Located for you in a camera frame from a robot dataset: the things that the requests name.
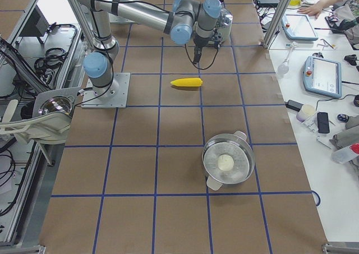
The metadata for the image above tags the yellow corn cob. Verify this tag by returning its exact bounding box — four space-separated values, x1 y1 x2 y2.
171 77 203 87

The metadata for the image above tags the glass pot lid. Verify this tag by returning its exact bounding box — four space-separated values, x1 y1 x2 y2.
217 8 233 28

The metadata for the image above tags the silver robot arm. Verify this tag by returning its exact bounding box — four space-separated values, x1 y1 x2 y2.
74 0 222 107

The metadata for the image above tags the person's forearm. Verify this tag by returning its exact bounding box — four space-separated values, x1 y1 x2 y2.
316 0 344 11

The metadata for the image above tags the pale green cooking pot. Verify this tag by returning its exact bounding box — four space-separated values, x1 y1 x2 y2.
213 8 233 43

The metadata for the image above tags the steel steamer pot with bun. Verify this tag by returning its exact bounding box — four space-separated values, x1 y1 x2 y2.
201 131 255 191

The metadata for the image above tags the person's hand on table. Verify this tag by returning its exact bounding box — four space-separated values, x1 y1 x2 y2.
297 4 323 19

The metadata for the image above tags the blue teach pendant far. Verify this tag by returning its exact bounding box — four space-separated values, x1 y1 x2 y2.
281 14 318 41

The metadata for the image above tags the blue teach pendant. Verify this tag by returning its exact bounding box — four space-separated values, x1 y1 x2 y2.
281 14 318 41
302 56 342 99

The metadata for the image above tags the blue teach pendant near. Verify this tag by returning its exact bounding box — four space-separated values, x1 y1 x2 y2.
302 56 342 99

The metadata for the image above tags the paper cup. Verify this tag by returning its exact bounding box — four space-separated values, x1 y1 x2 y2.
296 104 316 122

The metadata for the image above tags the black phone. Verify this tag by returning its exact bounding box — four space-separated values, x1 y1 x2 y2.
316 112 330 134

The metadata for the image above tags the steel bowl on tray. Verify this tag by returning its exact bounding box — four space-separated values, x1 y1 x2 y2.
38 95 72 116

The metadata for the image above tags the aluminium frame post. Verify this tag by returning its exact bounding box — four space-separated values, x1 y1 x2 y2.
263 0 290 49

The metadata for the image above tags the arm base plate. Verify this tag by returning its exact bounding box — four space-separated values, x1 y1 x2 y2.
81 72 131 109

